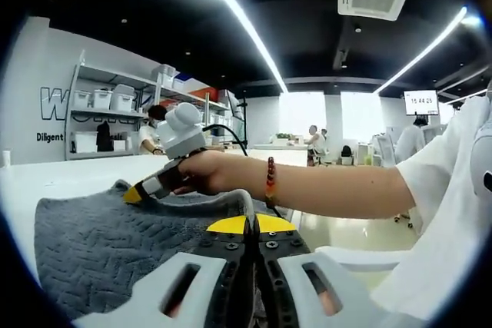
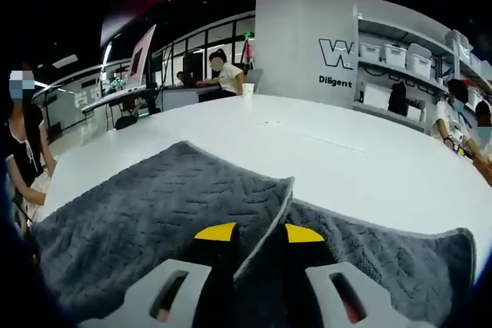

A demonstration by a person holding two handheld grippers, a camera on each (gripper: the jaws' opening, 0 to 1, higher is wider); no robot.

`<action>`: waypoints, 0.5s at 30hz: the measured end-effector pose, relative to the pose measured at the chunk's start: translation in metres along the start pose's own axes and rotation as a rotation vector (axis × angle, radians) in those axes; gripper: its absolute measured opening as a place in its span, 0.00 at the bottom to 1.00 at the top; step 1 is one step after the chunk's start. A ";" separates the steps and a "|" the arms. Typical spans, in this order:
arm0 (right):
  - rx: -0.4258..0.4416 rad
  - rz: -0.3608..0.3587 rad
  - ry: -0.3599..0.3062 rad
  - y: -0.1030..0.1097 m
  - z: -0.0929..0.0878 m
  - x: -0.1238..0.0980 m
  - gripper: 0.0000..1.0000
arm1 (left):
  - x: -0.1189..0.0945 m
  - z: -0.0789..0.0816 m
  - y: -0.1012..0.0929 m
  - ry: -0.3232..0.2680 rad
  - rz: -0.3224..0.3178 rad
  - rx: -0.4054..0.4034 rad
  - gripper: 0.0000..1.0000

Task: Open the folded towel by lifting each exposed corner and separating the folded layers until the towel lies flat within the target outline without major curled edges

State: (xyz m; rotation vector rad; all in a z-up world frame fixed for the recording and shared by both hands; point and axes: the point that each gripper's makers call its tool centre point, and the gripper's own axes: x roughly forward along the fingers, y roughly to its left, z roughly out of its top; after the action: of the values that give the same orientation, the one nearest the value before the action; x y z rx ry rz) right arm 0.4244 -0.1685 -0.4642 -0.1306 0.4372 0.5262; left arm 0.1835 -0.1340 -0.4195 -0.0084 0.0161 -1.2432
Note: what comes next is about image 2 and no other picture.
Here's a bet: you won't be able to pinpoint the grey metal shelf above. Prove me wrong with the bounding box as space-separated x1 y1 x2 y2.
351 4 492 135

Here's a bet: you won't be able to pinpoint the white side desk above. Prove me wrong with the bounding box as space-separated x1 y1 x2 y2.
81 85 155 129

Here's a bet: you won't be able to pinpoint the wooden tray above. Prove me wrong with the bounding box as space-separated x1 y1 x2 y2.
476 158 492 187

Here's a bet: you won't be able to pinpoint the grey textured towel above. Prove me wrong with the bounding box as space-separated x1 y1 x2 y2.
32 140 477 323

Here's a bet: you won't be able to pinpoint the rows of white storage bins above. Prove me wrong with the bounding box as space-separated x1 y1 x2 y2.
359 28 489 83

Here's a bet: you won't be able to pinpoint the black monitor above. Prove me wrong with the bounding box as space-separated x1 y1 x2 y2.
182 52 204 87

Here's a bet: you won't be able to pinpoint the white presentation screen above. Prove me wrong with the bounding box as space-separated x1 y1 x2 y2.
128 23 158 89

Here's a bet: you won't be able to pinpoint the black bag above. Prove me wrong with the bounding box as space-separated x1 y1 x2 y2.
387 82 407 116

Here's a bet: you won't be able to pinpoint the grey chair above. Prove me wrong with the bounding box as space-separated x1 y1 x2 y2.
245 68 264 93

